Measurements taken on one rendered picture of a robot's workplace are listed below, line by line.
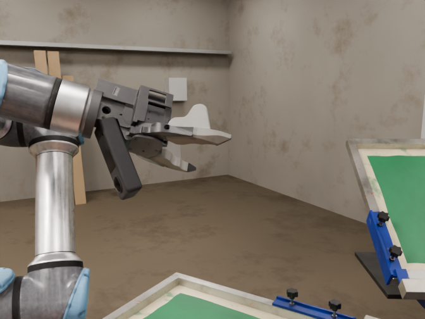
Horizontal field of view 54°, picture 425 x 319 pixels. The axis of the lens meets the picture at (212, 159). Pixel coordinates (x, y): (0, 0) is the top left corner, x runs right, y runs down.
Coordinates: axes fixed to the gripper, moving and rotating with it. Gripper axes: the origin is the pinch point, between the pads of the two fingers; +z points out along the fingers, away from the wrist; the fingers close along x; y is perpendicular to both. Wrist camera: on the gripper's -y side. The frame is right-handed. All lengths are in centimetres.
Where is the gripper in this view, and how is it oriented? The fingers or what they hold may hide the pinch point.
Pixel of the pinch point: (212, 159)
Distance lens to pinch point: 65.9
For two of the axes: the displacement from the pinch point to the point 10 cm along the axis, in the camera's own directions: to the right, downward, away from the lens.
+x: -3.8, 3.2, 8.7
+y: 1.1, -9.1, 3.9
